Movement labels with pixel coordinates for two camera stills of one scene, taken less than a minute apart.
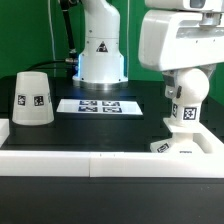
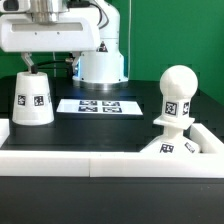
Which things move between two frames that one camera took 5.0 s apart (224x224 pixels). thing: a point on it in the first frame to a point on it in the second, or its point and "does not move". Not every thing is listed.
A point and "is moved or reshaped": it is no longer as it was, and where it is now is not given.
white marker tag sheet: [100, 106] does not move
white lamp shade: [32, 104] does not move
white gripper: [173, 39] to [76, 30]
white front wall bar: [114, 164] does not move
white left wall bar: [4, 130] does not move
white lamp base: [183, 138] is moved or reshaped
